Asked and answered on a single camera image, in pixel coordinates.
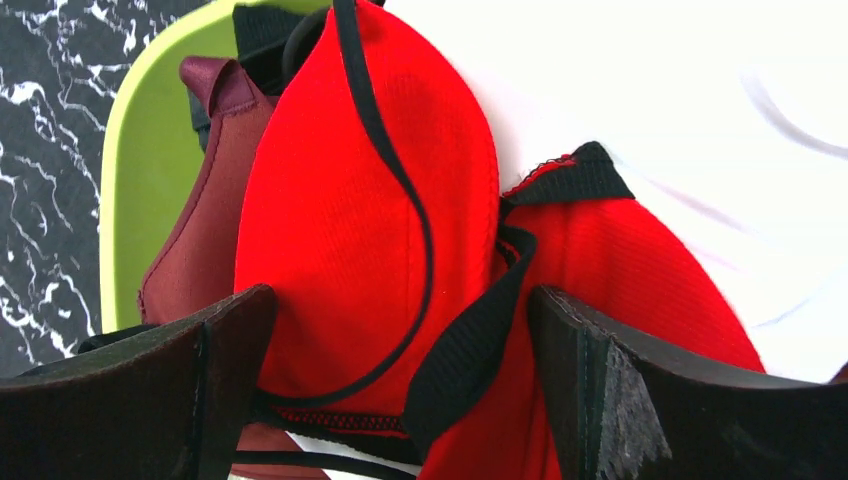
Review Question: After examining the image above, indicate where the red garment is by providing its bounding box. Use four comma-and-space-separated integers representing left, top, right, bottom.
138, 56, 321, 479

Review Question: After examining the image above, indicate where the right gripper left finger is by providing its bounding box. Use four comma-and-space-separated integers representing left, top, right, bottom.
1, 285, 277, 479

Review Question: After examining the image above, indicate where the bright red black-trimmed bra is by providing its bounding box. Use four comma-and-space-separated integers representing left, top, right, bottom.
235, 1, 763, 479

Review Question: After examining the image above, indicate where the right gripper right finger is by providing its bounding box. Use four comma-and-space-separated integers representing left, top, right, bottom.
528, 287, 847, 479

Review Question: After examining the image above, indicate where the black garment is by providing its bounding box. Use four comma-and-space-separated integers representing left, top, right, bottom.
179, 4, 329, 152

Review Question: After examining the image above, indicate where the green plastic basin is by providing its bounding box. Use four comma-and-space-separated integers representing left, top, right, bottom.
100, 1, 321, 332

